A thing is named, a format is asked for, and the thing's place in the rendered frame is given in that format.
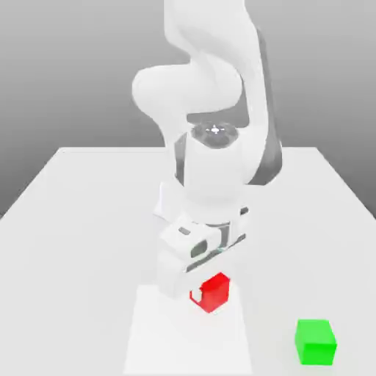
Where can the small green cube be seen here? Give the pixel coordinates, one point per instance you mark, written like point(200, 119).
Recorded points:
point(316, 342)

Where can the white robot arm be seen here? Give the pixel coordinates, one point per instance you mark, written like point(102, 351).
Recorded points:
point(211, 164)

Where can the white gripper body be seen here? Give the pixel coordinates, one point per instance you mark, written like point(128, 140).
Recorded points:
point(176, 276)

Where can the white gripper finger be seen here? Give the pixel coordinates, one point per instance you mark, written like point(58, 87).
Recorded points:
point(196, 295)

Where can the small red cube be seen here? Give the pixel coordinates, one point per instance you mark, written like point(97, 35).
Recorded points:
point(216, 292)

